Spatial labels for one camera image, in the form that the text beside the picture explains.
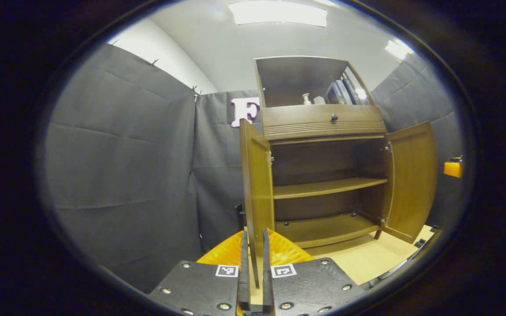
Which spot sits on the small ceiling light panel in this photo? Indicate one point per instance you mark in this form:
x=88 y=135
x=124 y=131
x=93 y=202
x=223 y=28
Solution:
x=399 y=49

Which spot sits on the dark grey book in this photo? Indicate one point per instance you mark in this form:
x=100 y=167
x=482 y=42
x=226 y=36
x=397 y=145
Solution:
x=352 y=90

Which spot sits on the wooden shoe cabinet door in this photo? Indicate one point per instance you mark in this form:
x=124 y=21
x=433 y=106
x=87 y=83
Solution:
x=411 y=180
x=257 y=184

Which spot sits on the small pale bottle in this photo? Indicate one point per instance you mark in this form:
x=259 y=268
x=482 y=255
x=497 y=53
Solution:
x=306 y=100

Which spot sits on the blue book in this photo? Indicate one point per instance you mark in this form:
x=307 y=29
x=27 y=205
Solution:
x=333 y=94

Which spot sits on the brown wooden shoe cabinet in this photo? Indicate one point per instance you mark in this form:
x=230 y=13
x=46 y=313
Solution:
x=323 y=131

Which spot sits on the wooden drawer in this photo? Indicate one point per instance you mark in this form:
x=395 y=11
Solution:
x=301 y=116

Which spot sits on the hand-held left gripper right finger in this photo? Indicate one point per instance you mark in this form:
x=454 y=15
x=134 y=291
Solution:
x=267 y=285

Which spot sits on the light grey book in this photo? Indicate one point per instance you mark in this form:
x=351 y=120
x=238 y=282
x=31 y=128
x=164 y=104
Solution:
x=344 y=92

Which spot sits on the wooden inner shelf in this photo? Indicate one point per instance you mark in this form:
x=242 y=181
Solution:
x=323 y=188

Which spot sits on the metal door hinge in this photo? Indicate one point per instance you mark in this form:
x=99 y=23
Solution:
x=272 y=158
x=382 y=221
x=387 y=147

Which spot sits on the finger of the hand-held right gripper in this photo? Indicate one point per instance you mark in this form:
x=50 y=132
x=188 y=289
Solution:
x=453 y=169

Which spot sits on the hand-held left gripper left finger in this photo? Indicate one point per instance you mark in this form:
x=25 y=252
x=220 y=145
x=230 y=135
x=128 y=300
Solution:
x=244 y=285

